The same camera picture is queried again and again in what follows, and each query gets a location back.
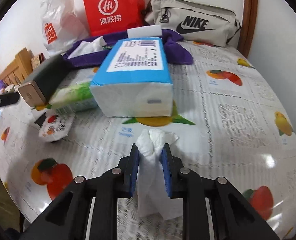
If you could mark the wooden chair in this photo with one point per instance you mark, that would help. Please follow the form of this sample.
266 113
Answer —
19 69

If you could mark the brown wooden door frame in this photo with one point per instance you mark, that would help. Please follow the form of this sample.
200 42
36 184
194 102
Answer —
248 26

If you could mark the patterned notebook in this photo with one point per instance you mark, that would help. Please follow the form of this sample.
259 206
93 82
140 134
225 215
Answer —
37 60

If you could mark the fruit pattern table cover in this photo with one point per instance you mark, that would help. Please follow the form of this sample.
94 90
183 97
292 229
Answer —
228 120

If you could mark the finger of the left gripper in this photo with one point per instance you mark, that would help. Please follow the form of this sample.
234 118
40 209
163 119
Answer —
9 99

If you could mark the red Haidilao paper bag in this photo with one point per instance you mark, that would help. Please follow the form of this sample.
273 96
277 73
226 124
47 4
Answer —
110 16

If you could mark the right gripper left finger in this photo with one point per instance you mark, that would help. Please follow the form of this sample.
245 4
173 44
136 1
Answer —
87 208

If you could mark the grey Nike waist bag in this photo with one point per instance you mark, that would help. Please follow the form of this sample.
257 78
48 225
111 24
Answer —
194 21

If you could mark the purple towel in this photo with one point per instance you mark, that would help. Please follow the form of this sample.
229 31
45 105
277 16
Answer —
174 52

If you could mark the blue tissue pack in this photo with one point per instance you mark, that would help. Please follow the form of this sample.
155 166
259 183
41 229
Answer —
134 80

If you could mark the small strawberry tissue packet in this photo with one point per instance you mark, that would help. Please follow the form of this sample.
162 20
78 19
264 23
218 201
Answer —
53 126

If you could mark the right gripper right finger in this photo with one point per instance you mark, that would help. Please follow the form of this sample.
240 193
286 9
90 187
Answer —
211 204

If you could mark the white foam block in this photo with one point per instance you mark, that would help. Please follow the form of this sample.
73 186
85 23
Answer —
145 31

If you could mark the dark green box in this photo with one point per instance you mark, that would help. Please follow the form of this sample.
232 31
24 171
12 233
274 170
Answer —
42 83

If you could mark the white Miniso plastic bag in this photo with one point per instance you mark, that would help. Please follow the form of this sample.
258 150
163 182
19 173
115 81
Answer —
61 27

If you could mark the white tissue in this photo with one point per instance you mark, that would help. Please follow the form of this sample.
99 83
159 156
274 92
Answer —
152 196

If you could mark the green wet wipes pack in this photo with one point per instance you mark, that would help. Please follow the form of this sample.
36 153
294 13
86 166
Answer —
72 99

